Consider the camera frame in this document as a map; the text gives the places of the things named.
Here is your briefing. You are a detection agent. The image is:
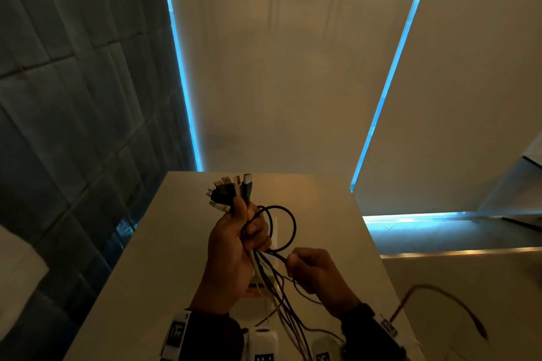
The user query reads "person's left hand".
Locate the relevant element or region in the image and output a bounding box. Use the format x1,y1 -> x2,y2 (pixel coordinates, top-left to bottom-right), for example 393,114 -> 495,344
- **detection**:
190,196 -> 272,316

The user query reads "person's right hand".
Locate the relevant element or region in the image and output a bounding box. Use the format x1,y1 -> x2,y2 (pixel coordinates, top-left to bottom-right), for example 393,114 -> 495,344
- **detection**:
286,248 -> 362,319

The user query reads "white plastic pouch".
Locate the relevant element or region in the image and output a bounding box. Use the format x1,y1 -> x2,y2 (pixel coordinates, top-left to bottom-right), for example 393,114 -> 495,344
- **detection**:
248,215 -> 280,296

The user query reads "white table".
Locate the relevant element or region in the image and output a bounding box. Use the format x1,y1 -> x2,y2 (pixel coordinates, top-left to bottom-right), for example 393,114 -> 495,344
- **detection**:
63,171 -> 424,361

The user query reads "window sill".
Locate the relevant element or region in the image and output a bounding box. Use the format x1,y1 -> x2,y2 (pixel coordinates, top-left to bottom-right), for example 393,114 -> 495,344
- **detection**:
363,212 -> 542,258

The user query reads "white pillow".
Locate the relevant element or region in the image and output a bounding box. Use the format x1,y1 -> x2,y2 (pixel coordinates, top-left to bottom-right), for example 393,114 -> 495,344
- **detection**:
0,225 -> 50,340

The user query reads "black tripod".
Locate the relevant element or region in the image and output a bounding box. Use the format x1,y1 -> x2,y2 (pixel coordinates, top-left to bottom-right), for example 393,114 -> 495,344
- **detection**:
501,215 -> 542,232

